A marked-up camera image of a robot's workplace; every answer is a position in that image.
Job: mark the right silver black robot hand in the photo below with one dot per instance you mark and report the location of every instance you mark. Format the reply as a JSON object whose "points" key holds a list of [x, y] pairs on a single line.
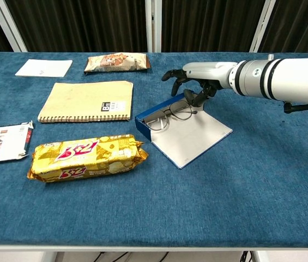
{"points": [[211, 72]]}

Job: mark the kraft spiral notebook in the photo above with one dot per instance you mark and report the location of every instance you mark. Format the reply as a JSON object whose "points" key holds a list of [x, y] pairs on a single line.
{"points": [[85, 101]]}

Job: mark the blue table cloth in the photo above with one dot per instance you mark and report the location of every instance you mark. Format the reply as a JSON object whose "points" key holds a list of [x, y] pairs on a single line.
{"points": [[197, 204]]}

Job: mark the gold biscuit pack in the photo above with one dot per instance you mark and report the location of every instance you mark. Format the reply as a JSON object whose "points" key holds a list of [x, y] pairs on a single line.
{"points": [[88, 161]]}

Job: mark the brown snack packet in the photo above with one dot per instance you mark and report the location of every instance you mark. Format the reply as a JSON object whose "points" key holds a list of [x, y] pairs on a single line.
{"points": [[110, 62]]}

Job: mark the silver aluminium extrusion beam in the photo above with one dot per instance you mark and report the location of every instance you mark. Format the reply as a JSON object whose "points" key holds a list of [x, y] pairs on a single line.
{"points": [[153, 26], [262, 26], [8, 26]]}

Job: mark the thin black eyeglasses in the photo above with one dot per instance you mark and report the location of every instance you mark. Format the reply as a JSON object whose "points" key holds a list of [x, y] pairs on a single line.
{"points": [[168, 112]]}

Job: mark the blue glasses case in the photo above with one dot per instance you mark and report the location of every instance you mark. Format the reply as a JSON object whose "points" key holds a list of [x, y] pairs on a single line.
{"points": [[192, 142]]}

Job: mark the white printed flat carton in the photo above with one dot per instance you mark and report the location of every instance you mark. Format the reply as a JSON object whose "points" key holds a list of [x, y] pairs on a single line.
{"points": [[1, 144]]}

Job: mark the white table leg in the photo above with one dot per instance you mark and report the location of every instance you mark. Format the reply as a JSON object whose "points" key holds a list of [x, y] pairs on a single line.
{"points": [[260, 257], [50, 257]]}

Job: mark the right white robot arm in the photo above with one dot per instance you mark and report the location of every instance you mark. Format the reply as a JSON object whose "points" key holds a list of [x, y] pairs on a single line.
{"points": [[292, 79]]}

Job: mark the white paper card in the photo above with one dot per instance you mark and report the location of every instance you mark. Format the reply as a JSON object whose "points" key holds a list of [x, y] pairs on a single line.
{"points": [[43, 68]]}

